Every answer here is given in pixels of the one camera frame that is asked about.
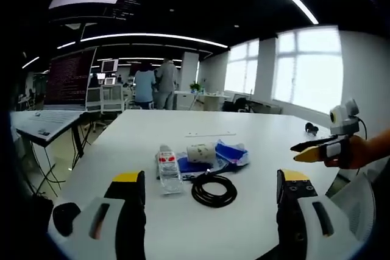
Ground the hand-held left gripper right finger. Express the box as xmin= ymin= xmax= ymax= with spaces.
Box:
xmin=275 ymin=168 xmax=362 ymax=260

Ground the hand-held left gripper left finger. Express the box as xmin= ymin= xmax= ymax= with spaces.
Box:
xmin=48 ymin=170 xmax=147 ymax=260

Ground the black computer mouse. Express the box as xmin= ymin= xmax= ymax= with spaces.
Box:
xmin=52 ymin=202 xmax=82 ymax=237

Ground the clear plastic water bottle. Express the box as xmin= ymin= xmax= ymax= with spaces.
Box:
xmin=156 ymin=144 xmax=185 ymax=197

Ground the blue plastic packet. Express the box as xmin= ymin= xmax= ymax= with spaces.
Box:
xmin=214 ymin=139 xmax=250 ymax=167

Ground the blue plastic bag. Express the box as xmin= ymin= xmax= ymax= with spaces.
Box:
xmin=175 ymin=152 xmax=215 ymax=180

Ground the white paper roll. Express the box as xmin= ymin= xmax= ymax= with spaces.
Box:
xmin=186 ymin=141 xmax=218 ymax=164

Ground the person's right hand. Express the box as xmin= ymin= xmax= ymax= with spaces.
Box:
xmin=325 ymin=134 xmax=373 ymax=170

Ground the white mesh office chair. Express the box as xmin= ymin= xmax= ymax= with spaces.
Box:
xmin=330 ymin=168 xmax=385 ymax=244
xmin=84 ymin=85 xmax=103 ymax=112
xmin=100 ymin=84 xmax=126 ymax=113

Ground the white table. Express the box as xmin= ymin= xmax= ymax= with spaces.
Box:
xmin=45 ymin=108 xmax=371 ymax=260

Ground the tilted white side desk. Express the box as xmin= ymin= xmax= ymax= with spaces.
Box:
xmin=10 ymin=110 xmax=90 ymax=163

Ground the green potted plant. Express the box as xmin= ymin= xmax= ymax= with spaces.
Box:
xmin=188 ymin=81 xmax=204 ymax=94

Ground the dark text screen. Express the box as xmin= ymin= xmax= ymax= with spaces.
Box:
xmin=44 ymin=51 xmax=97 ymax=106

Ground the curved ceiling light strip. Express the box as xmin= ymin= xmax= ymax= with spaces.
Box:
xmin=56 ymin=32 xmax=229 ymax=50

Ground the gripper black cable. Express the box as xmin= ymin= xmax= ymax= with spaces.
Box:
xmin=356 ymin=118 xmax=368 ymax=139

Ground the white cable slot cover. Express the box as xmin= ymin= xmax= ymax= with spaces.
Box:
xmin=185 ymin=132 xmax=237 ymax=138

